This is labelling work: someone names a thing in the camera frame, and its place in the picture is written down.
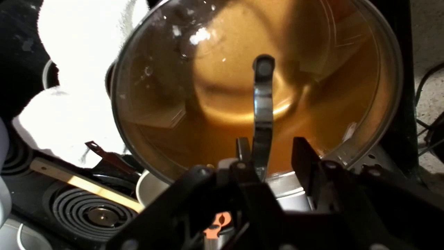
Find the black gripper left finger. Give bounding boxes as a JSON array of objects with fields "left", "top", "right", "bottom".
[{"left": 104, "top": 137, "right": 289, "bottom": 250}]

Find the black coil burner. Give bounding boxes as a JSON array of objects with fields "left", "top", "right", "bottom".
[{"left": 43, "top": 184, "right": 142, "bottom": 244}]

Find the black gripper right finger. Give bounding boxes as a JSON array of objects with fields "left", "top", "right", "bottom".
[{"left": 290, "top": 135, "right": 444, "bottom": 250}]

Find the wooden spatula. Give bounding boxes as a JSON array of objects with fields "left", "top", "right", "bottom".
[{"left": 29, "top": 156, "right": 146, "bottom": 216}]

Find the glass pot lid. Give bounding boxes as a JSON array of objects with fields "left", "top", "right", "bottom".
[{"left": 110, "top": 0, "right": 404, "bottom": 185}]

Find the black power cable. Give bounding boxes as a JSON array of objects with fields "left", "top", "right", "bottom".
[{"left": 412, "top": 62, "right": 444, "bottom": 164}]

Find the dark brown utensil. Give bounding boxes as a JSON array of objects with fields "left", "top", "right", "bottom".
[{"left": 85, "top": 139, "right": 142, "bottom": 181}]

